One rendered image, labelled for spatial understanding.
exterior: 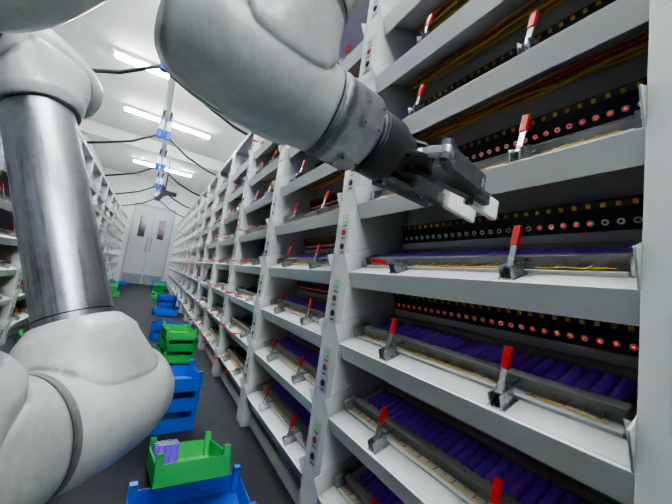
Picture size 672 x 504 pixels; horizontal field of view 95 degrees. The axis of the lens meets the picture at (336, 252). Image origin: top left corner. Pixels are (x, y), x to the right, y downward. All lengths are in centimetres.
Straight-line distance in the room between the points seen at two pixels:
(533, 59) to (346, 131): 44
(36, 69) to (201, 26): 49
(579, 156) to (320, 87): 39
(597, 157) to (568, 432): 37
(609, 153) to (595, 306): 20
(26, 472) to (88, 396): 9
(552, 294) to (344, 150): 35
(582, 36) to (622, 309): 40
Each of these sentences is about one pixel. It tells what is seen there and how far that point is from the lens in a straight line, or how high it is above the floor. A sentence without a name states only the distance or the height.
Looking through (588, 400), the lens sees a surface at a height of 58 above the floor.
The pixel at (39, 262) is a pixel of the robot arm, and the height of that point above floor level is 66.
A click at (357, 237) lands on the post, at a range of 89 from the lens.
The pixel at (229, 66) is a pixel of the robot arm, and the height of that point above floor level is 84.
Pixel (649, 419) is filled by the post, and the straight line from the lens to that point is 50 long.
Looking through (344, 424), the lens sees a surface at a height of 34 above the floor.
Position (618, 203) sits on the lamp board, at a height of 88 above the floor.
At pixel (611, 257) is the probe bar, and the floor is 78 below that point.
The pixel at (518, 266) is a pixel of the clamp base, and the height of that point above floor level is 76.
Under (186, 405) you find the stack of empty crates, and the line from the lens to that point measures 158.
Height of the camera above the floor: 69
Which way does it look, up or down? 6 degrees up
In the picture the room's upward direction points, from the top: 8 degrees clockwise
